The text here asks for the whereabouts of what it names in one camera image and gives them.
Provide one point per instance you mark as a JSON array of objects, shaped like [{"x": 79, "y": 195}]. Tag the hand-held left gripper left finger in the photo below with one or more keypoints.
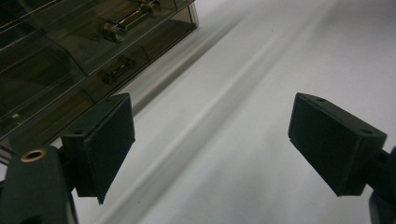
[{"x": 106, "y": 146}]

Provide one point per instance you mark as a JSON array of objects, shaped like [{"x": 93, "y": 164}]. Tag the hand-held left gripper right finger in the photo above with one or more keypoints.
[{"x": 333, "y": 146}]

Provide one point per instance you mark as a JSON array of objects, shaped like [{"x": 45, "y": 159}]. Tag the smoky transparent drawer box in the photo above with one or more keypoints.
[{"x": 46, "y": 62}]

